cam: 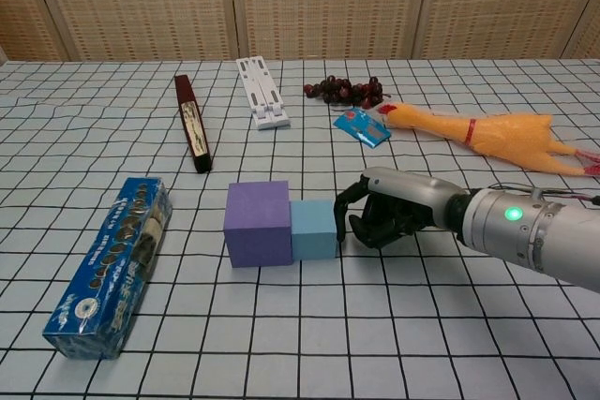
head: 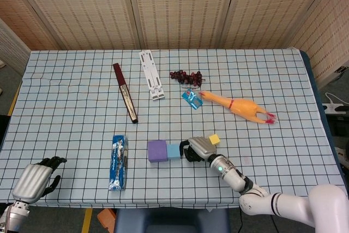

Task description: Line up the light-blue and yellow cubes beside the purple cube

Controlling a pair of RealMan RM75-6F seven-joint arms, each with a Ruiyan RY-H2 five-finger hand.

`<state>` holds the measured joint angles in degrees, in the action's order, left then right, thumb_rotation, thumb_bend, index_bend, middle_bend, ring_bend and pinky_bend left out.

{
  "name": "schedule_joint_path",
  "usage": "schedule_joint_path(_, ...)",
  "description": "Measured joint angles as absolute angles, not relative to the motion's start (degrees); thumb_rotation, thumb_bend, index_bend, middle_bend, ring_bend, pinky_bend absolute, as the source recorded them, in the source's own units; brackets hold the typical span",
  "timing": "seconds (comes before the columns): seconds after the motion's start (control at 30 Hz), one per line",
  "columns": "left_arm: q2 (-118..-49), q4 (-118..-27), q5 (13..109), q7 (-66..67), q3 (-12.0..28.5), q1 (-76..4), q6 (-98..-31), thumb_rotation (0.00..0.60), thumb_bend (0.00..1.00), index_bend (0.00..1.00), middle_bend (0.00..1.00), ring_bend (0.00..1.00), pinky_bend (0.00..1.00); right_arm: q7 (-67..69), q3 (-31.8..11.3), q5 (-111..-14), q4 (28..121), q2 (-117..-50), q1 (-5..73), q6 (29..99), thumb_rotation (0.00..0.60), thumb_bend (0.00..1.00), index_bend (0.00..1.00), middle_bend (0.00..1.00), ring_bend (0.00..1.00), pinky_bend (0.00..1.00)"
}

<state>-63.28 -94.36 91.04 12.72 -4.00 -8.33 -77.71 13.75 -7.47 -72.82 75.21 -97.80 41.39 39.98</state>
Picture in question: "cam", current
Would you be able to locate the yellow rubber chicken toy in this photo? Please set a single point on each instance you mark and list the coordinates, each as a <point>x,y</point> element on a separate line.
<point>506,135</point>

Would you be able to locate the light blue cube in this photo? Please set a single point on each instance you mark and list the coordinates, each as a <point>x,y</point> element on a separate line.
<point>313,236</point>

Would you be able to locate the large purple foam cube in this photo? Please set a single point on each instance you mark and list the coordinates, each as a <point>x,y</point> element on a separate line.
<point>257,231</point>

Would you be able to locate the small blue packet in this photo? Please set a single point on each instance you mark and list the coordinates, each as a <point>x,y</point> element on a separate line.
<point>363,128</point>

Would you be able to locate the white folding stand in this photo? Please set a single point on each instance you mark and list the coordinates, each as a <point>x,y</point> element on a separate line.
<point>262,95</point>

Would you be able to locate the light blue checkered tablecloth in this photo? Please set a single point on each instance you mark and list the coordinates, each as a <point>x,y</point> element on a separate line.
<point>300,325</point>

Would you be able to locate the long blue snack box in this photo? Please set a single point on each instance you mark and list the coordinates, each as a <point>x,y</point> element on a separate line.
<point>108,269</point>

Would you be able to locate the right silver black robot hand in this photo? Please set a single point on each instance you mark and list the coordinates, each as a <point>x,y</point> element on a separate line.
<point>412,194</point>

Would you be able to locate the beige bamboo folding screen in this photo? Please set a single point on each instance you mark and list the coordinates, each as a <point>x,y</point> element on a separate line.
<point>328,2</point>

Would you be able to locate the long dark red box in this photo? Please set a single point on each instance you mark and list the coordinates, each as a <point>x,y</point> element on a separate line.
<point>193,123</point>

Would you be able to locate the dark red grape bunch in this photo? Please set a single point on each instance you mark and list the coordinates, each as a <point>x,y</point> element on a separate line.
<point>342,91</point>

